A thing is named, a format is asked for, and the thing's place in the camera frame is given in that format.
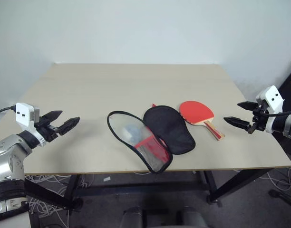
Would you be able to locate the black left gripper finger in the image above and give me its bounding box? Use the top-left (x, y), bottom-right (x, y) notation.
top-left (57, 116), bottom-right (81, 137)
top-left (42, 110), bottom-right (63, 123)

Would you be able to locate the black bag with orange tag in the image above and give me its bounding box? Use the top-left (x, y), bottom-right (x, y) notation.
top-left (277, 56), bottom-right (291, 156)

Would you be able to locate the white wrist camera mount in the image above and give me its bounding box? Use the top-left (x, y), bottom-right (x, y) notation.
top-left (255, 85), bottom-right (285, 134)
top-left (14, 102), bottom-right (47, 147)

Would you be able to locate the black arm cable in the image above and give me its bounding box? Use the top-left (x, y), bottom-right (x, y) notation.
top-left (0, 106), bottom-right (17, 117)
top-left (259, 109), bottom-right (291, 117)

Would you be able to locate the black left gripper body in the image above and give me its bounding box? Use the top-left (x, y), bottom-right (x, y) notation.
top-left (35, 114), bottom-right (61, 143)

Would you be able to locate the grey-blue plush keychain charm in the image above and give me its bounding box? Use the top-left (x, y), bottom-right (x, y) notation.
top-left (122, 123), bottom-right (143, 143)

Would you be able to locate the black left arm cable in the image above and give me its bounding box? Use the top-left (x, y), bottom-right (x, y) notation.
top-left (0, 106), bottom-right (17, 117)

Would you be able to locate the dark grey rounded shape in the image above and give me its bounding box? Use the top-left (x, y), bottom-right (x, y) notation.
top-left (118, 206), bottom-right (144, 228)
top-left (180, 206), bottom-right (208, 228)

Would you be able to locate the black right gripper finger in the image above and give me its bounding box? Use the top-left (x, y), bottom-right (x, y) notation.
top-left (223, 116), bottom-right (251, 130)
top-left (237, 101), bottom-right (259, 111)

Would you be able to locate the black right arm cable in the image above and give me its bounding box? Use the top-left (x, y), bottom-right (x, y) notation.
top-left (259, 109), bottom-right (291, 117)

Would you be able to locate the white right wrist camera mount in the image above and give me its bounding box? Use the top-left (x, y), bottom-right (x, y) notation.
top-left (255, 85), bottom-right (285, 134)

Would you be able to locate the red and black paddle case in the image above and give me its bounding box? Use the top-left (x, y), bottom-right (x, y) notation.
top-left (107, 102), bottom-right (197, 175)

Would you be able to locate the black stand base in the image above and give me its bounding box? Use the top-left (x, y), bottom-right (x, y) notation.
top-left (268, 188), bottom-right (291, 212)

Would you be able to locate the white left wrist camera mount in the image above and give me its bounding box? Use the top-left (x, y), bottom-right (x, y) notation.
top-left (14, 102), bottom-right (47, 147)

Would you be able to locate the red table tennis paddle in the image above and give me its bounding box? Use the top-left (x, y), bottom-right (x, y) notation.
top-left (178, 100), bottom-right (226, 142)

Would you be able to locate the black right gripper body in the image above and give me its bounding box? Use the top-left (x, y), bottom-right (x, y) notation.
top-left (247, 100), bottom-right (270, 135)

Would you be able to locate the white floor cable tangle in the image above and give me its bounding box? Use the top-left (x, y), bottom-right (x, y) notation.
top-left (266, 163), bottom-right (291, 198)
top-left (25, 173), bottom-right (95, 228)

